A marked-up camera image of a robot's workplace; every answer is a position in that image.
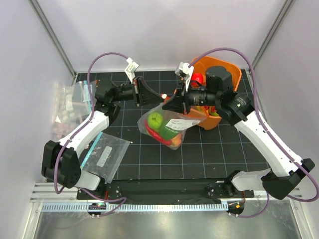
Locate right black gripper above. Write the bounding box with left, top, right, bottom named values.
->
left=162, top=79, right=219, bottom=116

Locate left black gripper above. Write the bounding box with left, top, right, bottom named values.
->
left=111, top=77, right=164, bottom=107

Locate orange zipper clear bag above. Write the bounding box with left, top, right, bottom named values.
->
left=138, top=103, right=208, bottom=150

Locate green apple top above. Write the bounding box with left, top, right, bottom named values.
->
left=147, top=112, right=163, bottom=129

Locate green bell pepper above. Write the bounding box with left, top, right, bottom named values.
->
left=159, top=122, right=180, bottom=140

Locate peach fruit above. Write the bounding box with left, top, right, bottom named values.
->
left=170, top=133, right=182, bottom=147

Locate red chili pepper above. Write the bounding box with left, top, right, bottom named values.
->
left=146, top=124, right=172, bottom=146

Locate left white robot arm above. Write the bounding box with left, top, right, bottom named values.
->
left=41, top=76, right=165, bottom=199

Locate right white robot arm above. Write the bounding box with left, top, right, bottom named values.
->
left=162, top=63, right=315, bottom=200

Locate clear bag white label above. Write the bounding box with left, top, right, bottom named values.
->
left=81, top=132, right=131, bottom=183

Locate green pear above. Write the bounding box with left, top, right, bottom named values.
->
left=209, top=111, right=219, bottom=117

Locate orange plastic basket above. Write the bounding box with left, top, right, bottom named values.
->
left=177, top=56, right=242, bottom=130

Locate black grid mat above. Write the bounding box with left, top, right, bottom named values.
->
left=46, top=69, right=286, bottom=181

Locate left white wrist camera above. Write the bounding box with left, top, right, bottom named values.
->
left=124, top=57, right=139, bottom=83

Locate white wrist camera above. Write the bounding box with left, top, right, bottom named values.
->
left=124, top=57, right=139, bottom=83
left=175, top=62, right=194, bottom=88

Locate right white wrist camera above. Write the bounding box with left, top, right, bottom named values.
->
left=175, top=62, right=194, bottom=88

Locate left aluminium frame post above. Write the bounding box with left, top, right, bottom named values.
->
left=28, top=0, right=76, bottom=77

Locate aluminium frame post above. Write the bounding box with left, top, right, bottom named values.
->
left=252, top=0, right=295, bottom=69
left=28, top=0, right=76, bottom=77

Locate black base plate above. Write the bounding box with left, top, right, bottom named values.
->
left=76, top=179, right=255, bottom=201

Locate slotted cable duct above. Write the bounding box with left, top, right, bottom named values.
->
left=41, top=201, right=228, bottom=213

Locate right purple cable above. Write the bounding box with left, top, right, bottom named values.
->
left=189, top=47, right=318, bottom=219

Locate aluminium front rail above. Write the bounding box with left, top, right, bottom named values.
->
left=30, top=183, right=302, bottom=202

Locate right aluminium frame post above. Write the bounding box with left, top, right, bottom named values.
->
left=252, top=0, right=295, bottom=69

